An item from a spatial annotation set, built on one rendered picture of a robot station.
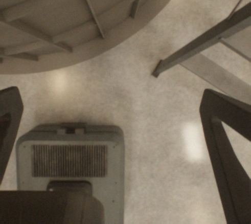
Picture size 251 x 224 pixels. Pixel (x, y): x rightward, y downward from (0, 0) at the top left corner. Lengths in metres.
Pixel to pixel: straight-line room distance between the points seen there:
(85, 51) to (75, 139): 0.49
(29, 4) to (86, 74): 0.80
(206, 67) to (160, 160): 0.64
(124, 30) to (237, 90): 0.65
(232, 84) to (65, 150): 0.82
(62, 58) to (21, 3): 0.77
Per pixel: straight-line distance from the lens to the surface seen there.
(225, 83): 1.12
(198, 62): 1.08
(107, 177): 1.17
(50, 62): 1.35
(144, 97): 1.34
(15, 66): 1.42
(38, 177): 1.23
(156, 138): 1.39
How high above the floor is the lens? 1.32
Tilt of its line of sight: 84 degrees down
